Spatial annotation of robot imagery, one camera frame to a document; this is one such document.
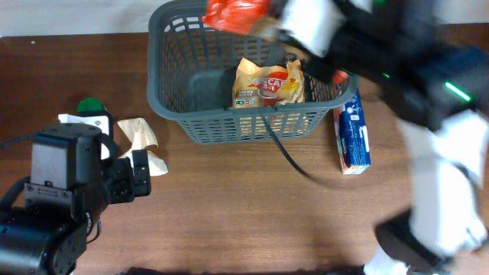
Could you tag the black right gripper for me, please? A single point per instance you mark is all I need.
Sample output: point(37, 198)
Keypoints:
point(318, 66)

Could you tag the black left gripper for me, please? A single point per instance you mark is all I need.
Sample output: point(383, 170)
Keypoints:
point(128, 188)

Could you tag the blue toothpaste box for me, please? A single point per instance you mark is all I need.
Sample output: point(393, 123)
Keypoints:
point(352, 136)

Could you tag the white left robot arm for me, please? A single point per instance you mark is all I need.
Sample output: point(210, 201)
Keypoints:
point(47, 216)

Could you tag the grey plastic basket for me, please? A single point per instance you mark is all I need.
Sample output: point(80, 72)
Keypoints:
point(191, 70)

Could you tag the crumpled beige paper bag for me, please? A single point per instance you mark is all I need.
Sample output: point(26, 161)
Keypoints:
point(141, 136)

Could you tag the orange biscuit packet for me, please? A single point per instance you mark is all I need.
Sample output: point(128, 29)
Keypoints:
point(235, 16)

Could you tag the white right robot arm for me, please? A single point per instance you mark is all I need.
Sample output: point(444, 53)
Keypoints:
point(439, 94)

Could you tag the green lid beige jar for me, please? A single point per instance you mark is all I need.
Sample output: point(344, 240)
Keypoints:
point(90, 105)

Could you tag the yellow coffee sachet bag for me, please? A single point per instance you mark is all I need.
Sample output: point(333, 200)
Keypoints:
point(257, 86)

